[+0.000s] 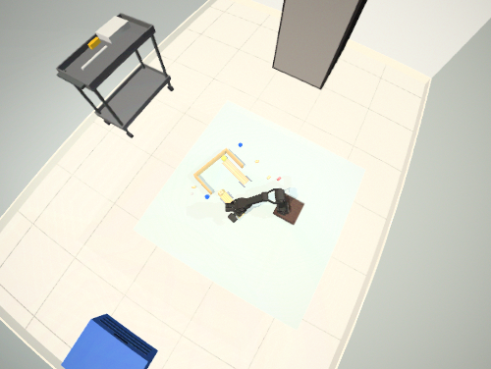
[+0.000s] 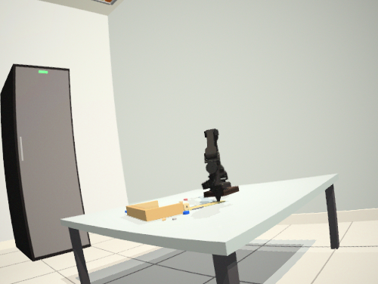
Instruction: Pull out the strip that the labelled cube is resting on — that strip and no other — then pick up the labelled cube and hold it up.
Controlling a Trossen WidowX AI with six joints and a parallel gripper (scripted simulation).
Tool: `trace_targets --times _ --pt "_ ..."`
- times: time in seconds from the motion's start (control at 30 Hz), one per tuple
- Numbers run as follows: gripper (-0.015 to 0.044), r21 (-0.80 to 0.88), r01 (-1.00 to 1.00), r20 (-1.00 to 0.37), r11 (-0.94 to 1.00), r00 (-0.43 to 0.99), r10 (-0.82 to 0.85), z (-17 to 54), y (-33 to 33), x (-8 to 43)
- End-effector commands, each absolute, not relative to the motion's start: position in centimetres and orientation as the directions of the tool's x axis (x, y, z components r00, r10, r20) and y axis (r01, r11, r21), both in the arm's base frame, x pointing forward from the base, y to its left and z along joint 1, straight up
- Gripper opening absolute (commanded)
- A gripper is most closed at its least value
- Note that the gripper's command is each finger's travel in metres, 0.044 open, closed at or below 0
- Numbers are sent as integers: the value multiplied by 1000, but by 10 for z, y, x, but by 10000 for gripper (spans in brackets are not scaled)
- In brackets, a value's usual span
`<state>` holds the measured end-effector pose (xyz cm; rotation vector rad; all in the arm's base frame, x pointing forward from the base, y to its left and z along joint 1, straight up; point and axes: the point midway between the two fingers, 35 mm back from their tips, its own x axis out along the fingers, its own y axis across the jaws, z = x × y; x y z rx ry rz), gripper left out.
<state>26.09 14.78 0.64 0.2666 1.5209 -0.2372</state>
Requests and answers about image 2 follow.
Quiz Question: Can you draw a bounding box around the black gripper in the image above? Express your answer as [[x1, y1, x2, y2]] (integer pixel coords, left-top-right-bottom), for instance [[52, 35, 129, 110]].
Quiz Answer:
[[208, 172, 231, 202]]

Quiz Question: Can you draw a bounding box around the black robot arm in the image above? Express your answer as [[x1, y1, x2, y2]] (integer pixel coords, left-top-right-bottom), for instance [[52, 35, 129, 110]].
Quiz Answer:
[[202, 128, 228, 189]]

